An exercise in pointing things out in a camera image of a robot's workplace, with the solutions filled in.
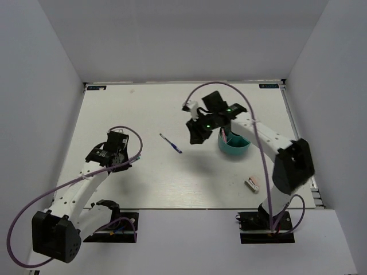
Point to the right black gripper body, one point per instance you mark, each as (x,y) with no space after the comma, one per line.
(210,117)

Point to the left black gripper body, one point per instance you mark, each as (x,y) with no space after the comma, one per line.
(123,154)

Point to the blue ballpoint pen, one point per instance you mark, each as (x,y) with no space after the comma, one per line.
(171,144)

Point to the pink highlighter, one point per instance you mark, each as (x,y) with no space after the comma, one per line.
(225,138)

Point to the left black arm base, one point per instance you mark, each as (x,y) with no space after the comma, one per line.
(121,226)

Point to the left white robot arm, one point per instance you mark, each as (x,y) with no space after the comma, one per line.
(58,231)

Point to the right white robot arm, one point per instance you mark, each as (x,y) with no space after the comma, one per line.
(293,164)

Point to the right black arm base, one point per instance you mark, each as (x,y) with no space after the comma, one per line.
(255,231)

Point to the teal round organizer container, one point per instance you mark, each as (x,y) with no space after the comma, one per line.
(236,145)

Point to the right corner table label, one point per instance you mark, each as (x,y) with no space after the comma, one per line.
(268,86)

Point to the corner table label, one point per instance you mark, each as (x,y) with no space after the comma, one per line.
(268,86)
(96,87)

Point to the left corner table label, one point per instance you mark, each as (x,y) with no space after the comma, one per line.
(96,87)

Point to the pink white eraser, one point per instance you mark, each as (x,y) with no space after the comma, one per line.
(251,183)

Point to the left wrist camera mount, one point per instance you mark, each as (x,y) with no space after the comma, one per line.
(115,132)

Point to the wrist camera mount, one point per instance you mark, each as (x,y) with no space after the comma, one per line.
(115,132)
(191,107)

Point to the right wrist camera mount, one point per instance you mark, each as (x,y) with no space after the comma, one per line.
(191,107)

